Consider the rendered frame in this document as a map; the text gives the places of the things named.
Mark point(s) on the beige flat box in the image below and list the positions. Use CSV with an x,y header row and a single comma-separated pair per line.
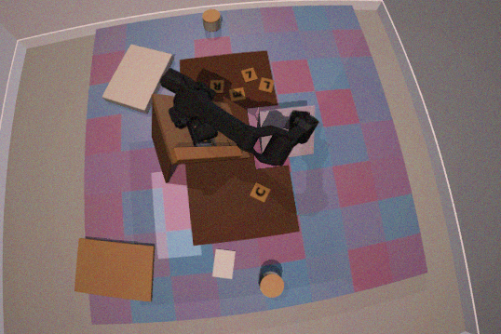
x,y
137,77

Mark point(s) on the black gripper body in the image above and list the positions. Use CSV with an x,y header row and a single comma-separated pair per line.
x,y
204,131

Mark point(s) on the grey canister with orange lid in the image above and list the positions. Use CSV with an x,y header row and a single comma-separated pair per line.
x,y
271,284
211,20

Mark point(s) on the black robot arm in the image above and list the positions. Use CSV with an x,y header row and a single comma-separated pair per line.
x,y
195,99

